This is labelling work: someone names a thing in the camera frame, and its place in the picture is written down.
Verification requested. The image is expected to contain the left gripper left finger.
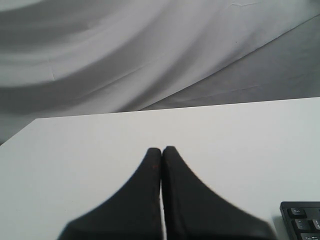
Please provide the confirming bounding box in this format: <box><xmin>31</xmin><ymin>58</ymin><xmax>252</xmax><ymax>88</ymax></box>
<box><xmin>59</xmin><ymin>148</ymin><xmax>163</xmax><ymax>240</ymax></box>

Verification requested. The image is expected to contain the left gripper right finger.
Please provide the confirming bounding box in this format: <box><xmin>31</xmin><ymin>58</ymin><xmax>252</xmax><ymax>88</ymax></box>
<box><xmin>162</xmin><ymin>146</ymin><xmax>276</xmax><ymax>240</ymax></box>

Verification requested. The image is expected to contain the black acer keyboard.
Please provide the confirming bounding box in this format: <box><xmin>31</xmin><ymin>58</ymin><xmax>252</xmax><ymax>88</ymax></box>
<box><xmin>279</xmin><ymin>201</ymin><xmax>320</xmax><ymax>240</ymax></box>

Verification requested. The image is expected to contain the grey backdrop cloth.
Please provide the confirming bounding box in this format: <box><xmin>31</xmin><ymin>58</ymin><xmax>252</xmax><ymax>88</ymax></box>
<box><xmin>0</xmin><ymin>0</ymin><xmax>320</xmax><ymax>143</ymax></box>

